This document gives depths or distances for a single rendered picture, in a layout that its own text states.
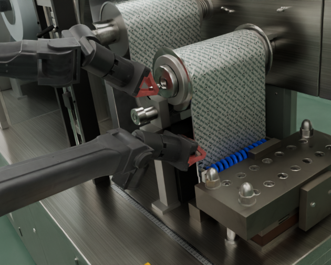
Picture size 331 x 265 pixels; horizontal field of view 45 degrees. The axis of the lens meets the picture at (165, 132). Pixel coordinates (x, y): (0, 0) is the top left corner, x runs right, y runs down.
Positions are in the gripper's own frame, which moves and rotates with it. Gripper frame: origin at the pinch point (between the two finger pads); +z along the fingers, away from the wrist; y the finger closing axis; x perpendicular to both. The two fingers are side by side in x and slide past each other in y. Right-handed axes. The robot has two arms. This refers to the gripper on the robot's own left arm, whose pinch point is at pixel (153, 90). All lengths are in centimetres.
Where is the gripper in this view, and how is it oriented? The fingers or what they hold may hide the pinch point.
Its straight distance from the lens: 90.8
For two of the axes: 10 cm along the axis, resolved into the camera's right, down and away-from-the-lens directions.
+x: 4.3, -9.0, -0.2
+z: 6.4, 2.8, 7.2
